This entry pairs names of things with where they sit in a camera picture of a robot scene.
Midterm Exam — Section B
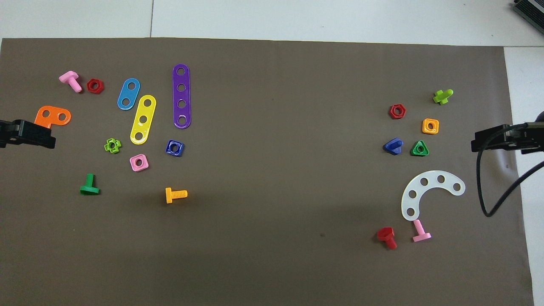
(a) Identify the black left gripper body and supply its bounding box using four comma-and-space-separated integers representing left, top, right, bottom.
0, 120, 20, 148

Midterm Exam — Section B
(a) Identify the lime cross-head plastic screw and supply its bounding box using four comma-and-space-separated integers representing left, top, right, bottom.
432, 89, 454, 105

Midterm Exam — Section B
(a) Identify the dark green plastic screw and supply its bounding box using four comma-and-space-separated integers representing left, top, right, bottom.
79, 173, 101, 196

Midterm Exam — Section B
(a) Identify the dark ribbed device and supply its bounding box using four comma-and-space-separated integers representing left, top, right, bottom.
511, 0, 544, 35

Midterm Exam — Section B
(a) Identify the blue square plastic nut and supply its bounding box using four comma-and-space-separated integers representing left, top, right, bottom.
165, 139, 185, 157

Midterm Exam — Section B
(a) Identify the pink square plastic nut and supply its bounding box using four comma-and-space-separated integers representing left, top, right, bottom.
129, 153, 150, 172

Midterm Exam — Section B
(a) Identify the green triangular plastic nut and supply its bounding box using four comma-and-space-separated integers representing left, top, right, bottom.
410, 140, 430, 157

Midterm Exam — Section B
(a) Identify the white curved five-hole plate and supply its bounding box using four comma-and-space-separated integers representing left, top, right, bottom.
401, 170, 466, 222

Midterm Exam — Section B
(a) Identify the purple four-hole plastic plate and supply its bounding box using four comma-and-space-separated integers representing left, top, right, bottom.
172, 64, 192, 129

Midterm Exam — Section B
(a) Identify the blue two-hole plastic plate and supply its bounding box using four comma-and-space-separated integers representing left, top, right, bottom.
117, 78, 141, 111

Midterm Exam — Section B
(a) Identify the orange plastic screw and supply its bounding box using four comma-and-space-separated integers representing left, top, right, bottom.
165, 187, 188, 204

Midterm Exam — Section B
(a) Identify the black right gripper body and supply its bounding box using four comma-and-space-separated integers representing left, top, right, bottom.
508, 121, 544, 154

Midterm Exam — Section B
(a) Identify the red hexagon-head plastic screw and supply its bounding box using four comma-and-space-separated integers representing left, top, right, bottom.
377, 227, 398, 250

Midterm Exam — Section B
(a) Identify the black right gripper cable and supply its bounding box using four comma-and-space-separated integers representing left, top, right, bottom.
476, 126, 544, 218

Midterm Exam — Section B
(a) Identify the pink plastic screw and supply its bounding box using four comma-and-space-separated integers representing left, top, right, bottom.
412, 219, 432, 243
59, 71, 83, 93

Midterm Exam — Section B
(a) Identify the orange angled plastic plate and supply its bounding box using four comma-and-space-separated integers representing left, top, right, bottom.
34, 105, 72, 129

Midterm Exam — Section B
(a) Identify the yellow three-hole plastic plate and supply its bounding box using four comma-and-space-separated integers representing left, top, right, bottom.
130, 94, 157, 145

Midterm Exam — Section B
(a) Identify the blue triangle-head plastic screw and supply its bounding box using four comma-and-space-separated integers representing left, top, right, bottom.
382, 137, 404, 156

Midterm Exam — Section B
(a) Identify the brown table mat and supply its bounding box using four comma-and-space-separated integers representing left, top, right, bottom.
0, 37, 534, 306

